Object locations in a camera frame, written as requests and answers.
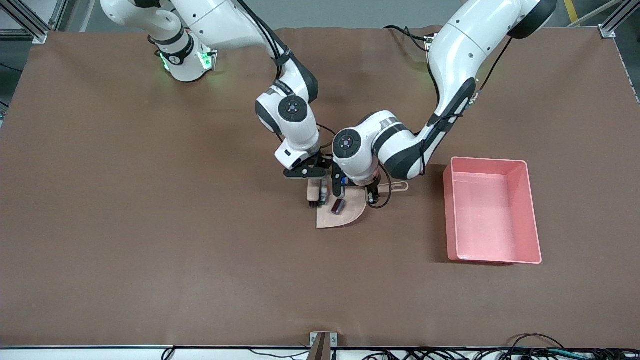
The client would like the brown table cover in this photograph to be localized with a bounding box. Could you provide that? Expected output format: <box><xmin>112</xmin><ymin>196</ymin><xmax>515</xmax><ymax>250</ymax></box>
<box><xmin>0</xmin><ymin>26</ymin><xmax>640</xmax><ymax>349</ymax></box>

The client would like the long thin black cable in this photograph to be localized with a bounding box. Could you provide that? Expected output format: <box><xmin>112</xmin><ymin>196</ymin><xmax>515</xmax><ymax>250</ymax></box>
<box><xmin>249</xmin><ymin>349</ymin><xmax>312</xmax><ymax>360</ymax></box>

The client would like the teal cable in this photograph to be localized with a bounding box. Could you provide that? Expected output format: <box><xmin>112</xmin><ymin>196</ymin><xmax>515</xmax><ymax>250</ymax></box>
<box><xmin>542</xmin><ymin>349</ymin><xmax>606</xmax><ymax>359</ymax></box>

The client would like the pink plastic bin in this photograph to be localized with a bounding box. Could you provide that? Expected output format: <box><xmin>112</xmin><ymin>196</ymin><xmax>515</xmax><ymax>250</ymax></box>
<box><xmin>443</xmin><ymin>156</ymin><xmax>543</xmax><ymax>265</ymax></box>

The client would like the beige plastic dustpan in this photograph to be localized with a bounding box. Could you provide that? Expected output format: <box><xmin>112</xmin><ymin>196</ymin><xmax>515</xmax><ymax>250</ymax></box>
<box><xmin>316</xmin><ymin>181</ymin><xmax>409</xmax><ymax>230</ymax></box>

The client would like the grey metal camera bracket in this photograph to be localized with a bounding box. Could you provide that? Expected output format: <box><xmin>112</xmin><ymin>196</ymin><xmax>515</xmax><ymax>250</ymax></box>
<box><xmin>309</xmin><ymin>331</ymin><xmax>339</xmax><ymax>360</ymax></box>

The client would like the aluminium frame profile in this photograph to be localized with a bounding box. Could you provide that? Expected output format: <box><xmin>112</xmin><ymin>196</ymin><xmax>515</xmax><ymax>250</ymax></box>
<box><xmin>597</xmin><ymin>0</ymin><xmax>640</xmax><ymax>39</ymax></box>
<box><xmin>0</xmin><ymin>0</ymin><xmax>68</xmax><ymax>45</ymax></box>

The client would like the black looping cable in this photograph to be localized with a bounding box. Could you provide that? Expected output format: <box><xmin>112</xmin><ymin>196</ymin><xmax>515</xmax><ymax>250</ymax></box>
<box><xmin>506</xmin><ymin>333</ymin><xmax>568</xmax><ymax>351</ymax></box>

